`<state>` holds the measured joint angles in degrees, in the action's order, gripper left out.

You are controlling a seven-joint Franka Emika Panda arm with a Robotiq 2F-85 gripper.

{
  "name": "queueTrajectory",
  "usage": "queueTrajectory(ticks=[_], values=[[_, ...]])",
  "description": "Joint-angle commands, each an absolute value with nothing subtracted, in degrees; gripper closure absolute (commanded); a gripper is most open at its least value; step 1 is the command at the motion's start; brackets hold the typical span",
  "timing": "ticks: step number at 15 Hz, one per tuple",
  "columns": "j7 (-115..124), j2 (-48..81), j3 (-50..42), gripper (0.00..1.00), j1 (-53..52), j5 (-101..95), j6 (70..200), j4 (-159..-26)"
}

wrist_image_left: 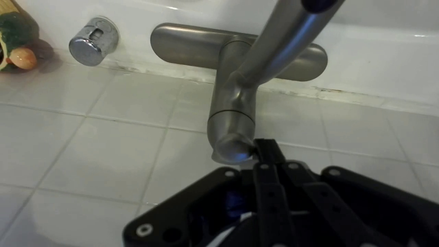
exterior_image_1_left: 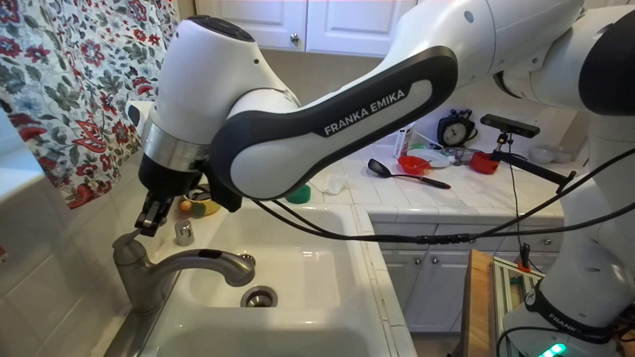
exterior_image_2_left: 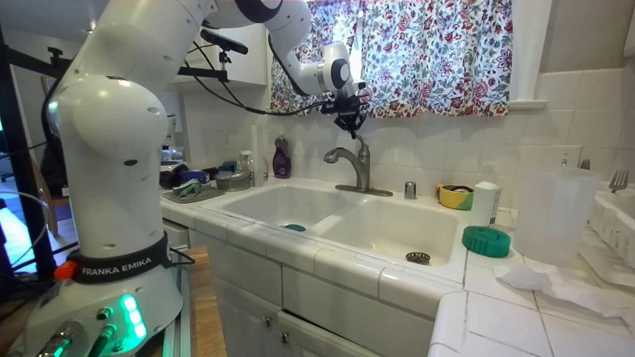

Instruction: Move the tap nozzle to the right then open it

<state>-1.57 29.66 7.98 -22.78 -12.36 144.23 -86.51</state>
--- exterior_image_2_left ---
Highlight purple soap bottle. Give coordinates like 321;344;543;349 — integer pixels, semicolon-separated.
269;135;293;181

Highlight black stereo camera bar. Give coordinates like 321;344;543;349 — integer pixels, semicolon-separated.
198;28;251;58

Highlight black metal frame stand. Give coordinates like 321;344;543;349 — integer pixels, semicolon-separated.
0;26;75;286

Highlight grey tray with utensils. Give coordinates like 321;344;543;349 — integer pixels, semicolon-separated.
160;177;227;205

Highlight brushed steel faucet spout body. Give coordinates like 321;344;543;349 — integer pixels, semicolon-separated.
321;145;394;199

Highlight green round lid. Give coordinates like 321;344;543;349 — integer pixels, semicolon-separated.
460;225;513;260

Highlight floral patterned curtain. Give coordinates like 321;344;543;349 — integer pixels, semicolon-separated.
267;0;515;121

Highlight grey bowl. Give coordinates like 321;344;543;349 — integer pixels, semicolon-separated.
214;169;255;193

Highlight brushed steel faucet lever handle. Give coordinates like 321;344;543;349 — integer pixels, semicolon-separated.
354;135;372;169

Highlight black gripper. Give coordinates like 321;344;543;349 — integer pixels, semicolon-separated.
329;94;368;141

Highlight white dish rack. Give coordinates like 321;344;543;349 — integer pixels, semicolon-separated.
585;173;635;274

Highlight white double basin sink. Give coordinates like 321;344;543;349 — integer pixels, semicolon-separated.
218;183;466;270

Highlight metal sink drain strainer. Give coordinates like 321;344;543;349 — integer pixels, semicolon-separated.
402;250;432;268

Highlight clear plastic measuring jug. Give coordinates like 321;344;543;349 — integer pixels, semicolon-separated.
511;167;601;268

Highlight white paper towel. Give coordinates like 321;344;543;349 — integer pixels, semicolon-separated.
493;252;635;334

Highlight white lower cabinets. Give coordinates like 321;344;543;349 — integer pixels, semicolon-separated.
160;217;440;357

